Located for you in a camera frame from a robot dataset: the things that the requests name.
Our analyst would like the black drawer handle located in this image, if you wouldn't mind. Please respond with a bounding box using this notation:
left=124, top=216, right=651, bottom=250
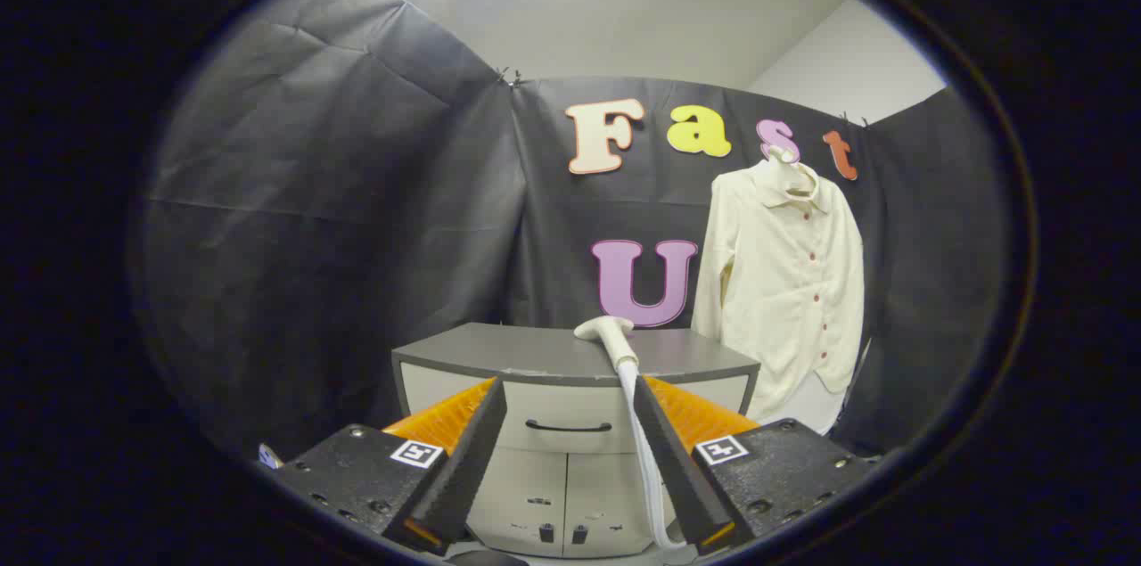
left=524, top=419, right=614, bottom=435

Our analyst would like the black backdrop cloth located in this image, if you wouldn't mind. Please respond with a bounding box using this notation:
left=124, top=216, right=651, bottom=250
left=134, top=0, right=1008, bottom=462

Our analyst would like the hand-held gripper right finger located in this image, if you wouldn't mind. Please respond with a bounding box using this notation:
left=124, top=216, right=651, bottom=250
left=631, top=374, right=883, bottom=556

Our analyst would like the cream button-up shirt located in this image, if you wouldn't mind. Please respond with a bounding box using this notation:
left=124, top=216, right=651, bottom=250
left=691, top=158, right=866, bottom=435

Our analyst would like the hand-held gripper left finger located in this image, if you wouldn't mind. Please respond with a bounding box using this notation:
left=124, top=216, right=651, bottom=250
left=263, top=377, right=509, bottom=558

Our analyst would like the white plastic hanger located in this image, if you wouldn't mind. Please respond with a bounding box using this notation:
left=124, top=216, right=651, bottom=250
left=765, top=145, right=818, bottom=198

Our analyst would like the white garment steamer head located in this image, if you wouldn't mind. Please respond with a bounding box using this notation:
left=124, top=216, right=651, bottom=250
left=573, top=315, right=641, bottom=371

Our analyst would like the grey cabinet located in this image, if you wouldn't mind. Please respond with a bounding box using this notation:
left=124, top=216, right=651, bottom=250
left=390, top=322, right=761, bottom=560

